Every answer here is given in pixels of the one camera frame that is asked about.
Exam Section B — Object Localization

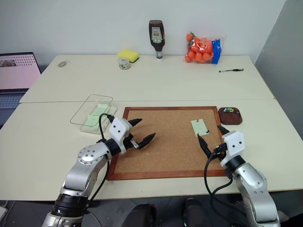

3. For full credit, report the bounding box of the small clear glass jar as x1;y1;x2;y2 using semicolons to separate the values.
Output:
117;57;131;70

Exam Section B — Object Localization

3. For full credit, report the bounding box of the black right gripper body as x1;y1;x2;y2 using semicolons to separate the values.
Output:
211;135;227;162

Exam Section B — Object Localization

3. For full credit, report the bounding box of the pale green paper note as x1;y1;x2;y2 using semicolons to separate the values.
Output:
84;114;100;131
90;102;110;117
190;119;210;137

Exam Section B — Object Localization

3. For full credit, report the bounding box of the brown dish of pushpins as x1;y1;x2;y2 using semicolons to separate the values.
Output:
218;106;244;125

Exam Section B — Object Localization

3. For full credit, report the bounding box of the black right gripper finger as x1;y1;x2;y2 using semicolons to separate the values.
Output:
196;134;214;159
216;125;231;137

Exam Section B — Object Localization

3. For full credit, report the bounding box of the clear plastic tray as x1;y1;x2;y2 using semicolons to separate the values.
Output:
69;94;118;136

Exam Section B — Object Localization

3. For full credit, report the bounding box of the wood-framed cork board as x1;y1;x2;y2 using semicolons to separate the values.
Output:
106;106;228;182

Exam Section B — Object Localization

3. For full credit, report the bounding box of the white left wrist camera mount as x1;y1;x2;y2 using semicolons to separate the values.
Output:
108;117;133;155

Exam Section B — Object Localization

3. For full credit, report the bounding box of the grey partition panel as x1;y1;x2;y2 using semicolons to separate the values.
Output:
254;0;303;145

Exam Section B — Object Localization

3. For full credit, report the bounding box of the bag of orange fruit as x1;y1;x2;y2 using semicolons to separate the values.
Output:
184;31;226;65

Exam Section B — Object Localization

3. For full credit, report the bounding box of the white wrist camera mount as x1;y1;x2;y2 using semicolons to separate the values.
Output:
108;117;133;155
220;130;245;168

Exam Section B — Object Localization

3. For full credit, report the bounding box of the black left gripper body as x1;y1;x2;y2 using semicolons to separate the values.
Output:
122;132;140;152

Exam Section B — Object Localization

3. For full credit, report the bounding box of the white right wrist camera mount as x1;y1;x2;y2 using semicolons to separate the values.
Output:
220;130;245;168

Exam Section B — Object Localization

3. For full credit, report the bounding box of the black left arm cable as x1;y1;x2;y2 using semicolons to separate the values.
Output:
81;113;116;213

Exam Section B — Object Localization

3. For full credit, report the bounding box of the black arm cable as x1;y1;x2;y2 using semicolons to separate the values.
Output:
81;113;116;213
204;144;258;227

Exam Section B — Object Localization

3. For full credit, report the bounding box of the brown sauce squeeze bottle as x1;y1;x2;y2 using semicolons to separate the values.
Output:
148;19;165;61

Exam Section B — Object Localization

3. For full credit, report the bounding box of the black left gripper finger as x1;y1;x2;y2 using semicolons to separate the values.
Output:
127;118;143;128
138;132;157;150

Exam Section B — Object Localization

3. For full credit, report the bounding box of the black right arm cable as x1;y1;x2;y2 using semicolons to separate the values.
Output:
204;144;258;227

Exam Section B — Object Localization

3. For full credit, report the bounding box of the dark rounded shape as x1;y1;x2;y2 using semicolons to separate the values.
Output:
127;203;157;227
181;198;214;227

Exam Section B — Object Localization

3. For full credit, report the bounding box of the open laptop computer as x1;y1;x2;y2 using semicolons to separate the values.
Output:
0;52;42;130

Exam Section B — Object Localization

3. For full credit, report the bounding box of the yellow and green sponge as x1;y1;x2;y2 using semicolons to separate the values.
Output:
117;49;140;64

